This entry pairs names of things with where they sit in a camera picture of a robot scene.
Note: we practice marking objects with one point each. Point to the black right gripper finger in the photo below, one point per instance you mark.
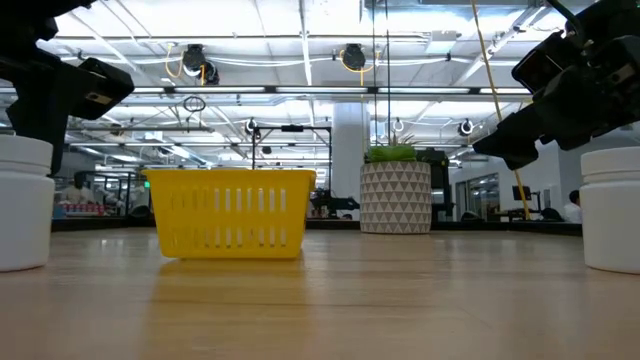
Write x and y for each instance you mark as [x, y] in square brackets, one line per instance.
[510, 142]

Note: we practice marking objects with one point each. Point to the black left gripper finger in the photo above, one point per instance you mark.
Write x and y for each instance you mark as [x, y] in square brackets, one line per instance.
[40, 120]

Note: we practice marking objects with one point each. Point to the white plastic pill bottle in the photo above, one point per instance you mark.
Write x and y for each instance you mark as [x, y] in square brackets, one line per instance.
[612, 215]
[25, 215]

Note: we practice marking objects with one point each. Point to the yellow plastic slotted basket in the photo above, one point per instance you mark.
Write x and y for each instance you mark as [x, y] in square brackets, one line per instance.
[225, 220]

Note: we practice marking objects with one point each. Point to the black background robot arm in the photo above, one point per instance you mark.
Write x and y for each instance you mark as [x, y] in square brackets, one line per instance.
[335, 202]

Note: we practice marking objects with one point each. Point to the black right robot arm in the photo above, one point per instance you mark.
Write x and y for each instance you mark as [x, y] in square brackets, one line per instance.
[615, 15]

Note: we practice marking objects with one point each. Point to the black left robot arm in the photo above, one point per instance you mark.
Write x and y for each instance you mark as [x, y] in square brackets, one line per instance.
[25, 20]

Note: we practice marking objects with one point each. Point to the small dark monitor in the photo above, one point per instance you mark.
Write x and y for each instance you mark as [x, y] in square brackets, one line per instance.
[522, 193]

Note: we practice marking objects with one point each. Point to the black machine cabinet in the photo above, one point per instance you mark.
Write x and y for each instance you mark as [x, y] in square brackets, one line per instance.
[440, 185]

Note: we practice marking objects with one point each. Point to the black office chair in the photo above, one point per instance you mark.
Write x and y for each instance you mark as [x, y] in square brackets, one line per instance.
[550, 215]

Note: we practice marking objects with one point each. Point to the person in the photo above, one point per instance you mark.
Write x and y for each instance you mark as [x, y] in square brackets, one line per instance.
[570, 214]

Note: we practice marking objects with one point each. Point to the green artificial plant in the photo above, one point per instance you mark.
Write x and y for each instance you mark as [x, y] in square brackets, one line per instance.
[392, 152]

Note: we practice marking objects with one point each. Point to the grey white triangle-pattern planter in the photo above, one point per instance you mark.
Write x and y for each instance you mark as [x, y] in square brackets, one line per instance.
[395, 200]

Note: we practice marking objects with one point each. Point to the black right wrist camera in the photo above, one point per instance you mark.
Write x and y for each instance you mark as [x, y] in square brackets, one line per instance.
[542, 62]

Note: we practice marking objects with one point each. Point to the black metal frame rig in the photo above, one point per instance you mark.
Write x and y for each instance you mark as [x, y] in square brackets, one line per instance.
[292, 128]

